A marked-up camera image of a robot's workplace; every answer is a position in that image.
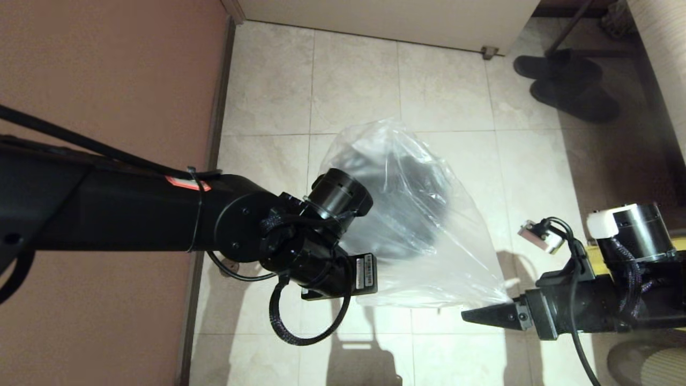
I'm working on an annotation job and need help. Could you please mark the clear plastic trash bag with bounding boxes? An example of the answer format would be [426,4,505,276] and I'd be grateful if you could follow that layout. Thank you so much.
[316,118,513,311]

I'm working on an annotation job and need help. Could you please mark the yellow bag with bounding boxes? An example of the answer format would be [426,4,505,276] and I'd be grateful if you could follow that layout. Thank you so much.
[587,241,686,332]

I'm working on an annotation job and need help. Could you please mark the black round trash bin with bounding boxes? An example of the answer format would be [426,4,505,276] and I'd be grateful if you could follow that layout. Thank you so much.
[322,142,451,264]

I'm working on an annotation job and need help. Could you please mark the black slipper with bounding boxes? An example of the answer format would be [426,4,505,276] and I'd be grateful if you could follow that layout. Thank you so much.
[530,75,620,123]
[513,50,602,83]

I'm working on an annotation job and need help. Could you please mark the beige door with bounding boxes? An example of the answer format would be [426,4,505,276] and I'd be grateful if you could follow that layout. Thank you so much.
[238,0,541,56]

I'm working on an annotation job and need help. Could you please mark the beige striped upholstered furniture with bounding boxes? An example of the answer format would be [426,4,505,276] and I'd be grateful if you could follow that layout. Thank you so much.
[624,0,686,161]

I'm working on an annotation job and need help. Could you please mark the dark furniture leg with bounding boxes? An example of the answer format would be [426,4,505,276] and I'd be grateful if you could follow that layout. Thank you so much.
[546,0,597,57]

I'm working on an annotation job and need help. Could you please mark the grey fuzzy object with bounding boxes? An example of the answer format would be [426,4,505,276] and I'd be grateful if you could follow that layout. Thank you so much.
[599,0,631,40]

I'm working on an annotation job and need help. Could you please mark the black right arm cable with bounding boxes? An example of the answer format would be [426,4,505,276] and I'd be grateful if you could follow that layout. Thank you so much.
[540,217,602,386]

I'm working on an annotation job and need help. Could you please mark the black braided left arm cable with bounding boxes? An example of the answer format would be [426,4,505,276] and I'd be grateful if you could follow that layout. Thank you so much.
[268,257,355,347]

